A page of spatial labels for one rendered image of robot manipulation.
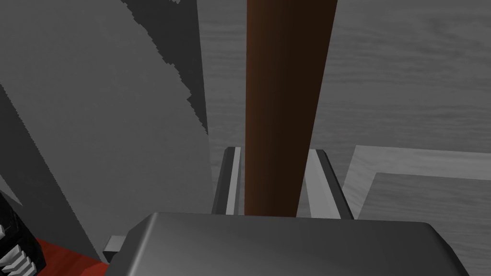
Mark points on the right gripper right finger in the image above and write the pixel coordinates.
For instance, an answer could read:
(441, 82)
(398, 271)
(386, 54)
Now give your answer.
(324, 191)

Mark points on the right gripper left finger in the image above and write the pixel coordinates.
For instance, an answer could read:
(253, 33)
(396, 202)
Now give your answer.
(232, 184)

